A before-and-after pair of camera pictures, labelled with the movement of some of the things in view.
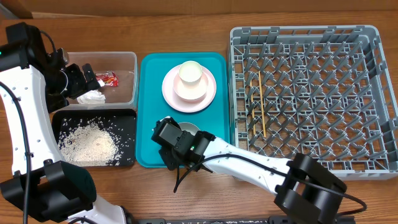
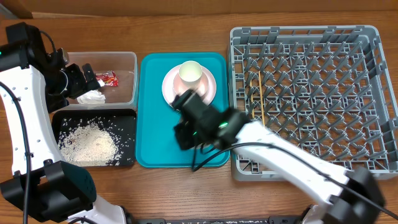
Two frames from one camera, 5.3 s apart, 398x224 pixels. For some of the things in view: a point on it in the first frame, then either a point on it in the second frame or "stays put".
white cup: (190, 73) stays put
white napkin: (93, 96) stays put
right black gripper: (170, 165) -> (179, 135)
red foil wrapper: (109, 78) stays put
